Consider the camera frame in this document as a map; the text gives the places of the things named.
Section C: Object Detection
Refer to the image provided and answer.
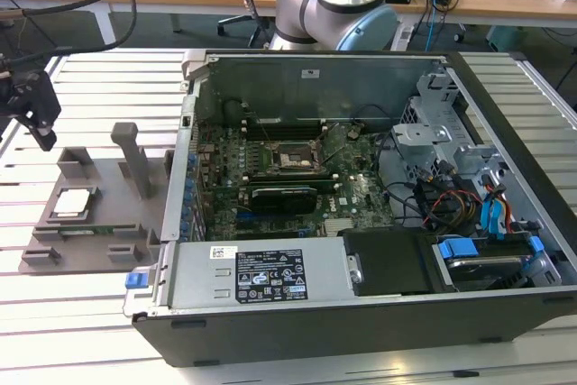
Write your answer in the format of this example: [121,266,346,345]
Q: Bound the green loose RAM stick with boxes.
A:
[57,225,117,238]

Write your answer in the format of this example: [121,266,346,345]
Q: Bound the silver chipset heatsink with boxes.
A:
[323,216,358,236]

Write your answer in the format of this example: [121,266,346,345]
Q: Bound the CPU socket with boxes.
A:
[268,140,324,174]

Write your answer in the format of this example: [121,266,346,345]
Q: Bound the silver metal drive cage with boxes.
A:
[388,69,504,206]

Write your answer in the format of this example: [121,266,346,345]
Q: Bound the grey power supply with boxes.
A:
[165,240,355,314]

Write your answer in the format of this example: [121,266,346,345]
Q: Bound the silver CPU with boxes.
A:
[52,187,93,218]

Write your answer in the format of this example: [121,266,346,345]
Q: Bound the yellow red power wires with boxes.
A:
[427,189,480,226]

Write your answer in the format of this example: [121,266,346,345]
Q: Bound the hard disk blue carrier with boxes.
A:
[431,234,545,292]

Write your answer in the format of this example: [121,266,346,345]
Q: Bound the teal box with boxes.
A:
[485,24,529,53]

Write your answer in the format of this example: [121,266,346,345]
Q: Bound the blue flat data wire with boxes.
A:
[478,198,507,242]

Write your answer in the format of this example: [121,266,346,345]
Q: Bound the green motherboard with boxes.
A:
[196,121,398,242]

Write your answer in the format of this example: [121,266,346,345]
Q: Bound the black plastic drive cover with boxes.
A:
[336,227,437,298]

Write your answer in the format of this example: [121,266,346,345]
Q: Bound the blue plastic latch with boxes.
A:
[124,270,149,290]

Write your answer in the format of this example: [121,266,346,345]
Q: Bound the metal socket cover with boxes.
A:
[313,122,360,169]

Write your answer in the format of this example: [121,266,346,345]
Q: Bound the grey parts rack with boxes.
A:
[20,121,178,276]

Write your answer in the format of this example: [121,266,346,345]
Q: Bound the black PC case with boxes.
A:
[124,49,577,368]

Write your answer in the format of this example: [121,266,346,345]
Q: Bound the white power strip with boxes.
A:
[389,23,415,51]

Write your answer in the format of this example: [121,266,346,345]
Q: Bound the black graphics card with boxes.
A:
[249,184,317,216]

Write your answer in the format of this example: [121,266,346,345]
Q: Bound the black office chair base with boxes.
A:
[217,13,276,50]

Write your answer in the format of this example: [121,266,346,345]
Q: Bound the metal socket locking lever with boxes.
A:
[250,108,273,144]

